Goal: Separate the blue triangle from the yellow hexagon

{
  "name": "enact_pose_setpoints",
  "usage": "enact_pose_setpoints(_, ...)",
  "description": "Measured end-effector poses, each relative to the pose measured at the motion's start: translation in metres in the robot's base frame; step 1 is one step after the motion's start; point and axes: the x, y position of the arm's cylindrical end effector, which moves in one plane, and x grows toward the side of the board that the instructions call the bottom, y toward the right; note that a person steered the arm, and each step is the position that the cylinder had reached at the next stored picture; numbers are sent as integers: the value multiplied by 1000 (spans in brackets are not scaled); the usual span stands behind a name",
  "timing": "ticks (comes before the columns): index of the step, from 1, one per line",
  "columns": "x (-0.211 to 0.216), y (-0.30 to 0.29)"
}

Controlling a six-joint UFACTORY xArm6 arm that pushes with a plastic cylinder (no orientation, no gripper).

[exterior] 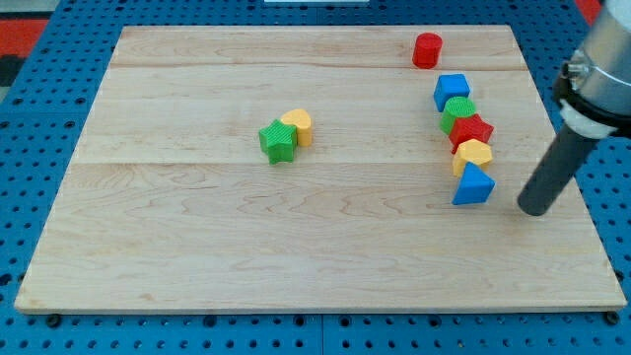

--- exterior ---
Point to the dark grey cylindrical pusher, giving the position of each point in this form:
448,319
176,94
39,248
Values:
565,155

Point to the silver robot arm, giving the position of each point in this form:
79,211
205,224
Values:
592,91

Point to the yellow hexagon block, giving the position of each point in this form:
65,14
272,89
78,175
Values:
471,151

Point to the blue triangle block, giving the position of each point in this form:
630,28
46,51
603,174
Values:
474,186

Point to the red star block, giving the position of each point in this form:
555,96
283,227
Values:
466,128

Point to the green cylinder block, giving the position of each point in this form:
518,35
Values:
456,107

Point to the blue cube block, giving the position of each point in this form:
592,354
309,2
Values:
449,86

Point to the red cylinder block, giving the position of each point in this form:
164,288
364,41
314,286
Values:
427,50

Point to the yellow heart block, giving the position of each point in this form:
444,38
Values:
302,120

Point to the green star block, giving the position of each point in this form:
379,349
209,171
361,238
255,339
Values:
278,142

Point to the wooden board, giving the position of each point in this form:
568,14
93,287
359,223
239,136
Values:
169,206

